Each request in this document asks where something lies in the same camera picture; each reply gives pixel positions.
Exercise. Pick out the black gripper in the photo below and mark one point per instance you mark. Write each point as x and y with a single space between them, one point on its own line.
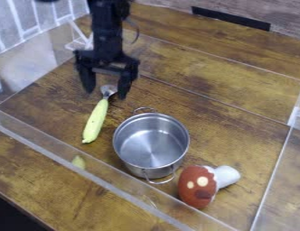
109 13

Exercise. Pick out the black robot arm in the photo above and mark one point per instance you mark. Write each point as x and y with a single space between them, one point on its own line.
107 56

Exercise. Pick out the stainless steel pot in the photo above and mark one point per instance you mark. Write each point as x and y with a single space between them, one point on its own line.
150 142

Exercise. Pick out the clear acrylic front barrier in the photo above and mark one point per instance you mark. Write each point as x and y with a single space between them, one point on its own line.
142 195

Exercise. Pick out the clear acrylic barrier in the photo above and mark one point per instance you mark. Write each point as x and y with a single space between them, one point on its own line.
142 195
278 210

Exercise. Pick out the red plush mushroom toy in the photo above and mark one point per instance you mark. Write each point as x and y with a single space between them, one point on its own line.
201 181

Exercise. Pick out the clear acrylic right barrier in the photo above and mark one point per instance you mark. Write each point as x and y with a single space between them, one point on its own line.
278 210

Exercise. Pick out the clear acrylic corner bracket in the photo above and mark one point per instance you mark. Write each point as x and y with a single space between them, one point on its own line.
81 42

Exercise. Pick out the black bar on wall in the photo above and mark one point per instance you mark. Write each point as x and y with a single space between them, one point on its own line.
230 18

